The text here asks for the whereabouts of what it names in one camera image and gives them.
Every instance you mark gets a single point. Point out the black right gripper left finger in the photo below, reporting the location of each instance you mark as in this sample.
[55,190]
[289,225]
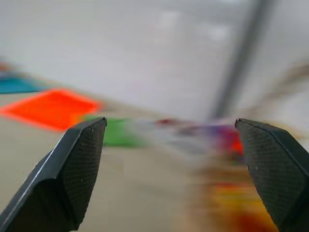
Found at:
[60,178]

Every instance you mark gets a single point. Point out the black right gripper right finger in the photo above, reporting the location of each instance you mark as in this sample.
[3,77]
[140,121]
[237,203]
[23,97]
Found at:
[277,174]

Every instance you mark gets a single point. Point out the orange fruit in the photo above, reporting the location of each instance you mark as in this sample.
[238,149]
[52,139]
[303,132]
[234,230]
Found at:
[237,146]

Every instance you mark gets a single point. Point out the orange mat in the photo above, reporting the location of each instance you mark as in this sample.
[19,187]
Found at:
[51,106]

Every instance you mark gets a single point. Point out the green mat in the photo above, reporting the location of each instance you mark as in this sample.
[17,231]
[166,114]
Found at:
[118,134]

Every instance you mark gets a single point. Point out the teal mat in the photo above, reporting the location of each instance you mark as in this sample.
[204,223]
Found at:
[14,85]

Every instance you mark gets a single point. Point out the grey vertical post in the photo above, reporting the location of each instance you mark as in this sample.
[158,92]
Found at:
[237,60]

